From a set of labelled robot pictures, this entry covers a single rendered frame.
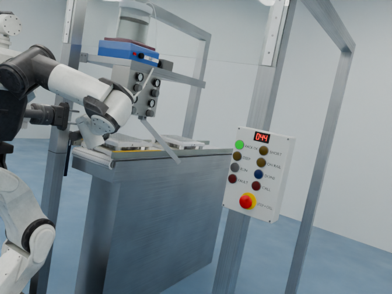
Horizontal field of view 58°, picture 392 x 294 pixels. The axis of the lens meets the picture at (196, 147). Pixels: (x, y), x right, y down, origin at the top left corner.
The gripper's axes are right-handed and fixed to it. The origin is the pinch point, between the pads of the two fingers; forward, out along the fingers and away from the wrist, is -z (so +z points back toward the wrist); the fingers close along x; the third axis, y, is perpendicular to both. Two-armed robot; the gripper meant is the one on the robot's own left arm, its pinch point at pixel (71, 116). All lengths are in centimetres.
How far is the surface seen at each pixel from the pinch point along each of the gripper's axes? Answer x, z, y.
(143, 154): 13.3, -30.1, 17.6
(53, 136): 11.2, 1.8, -9.8
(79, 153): 17.2, -7.0, -1.2
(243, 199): 9, -4, 92
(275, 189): 4, -8, 100
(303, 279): 108, -187, 56
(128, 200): 38.2, -28.9, 13.4
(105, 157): 15.3, -10.5, 14.8
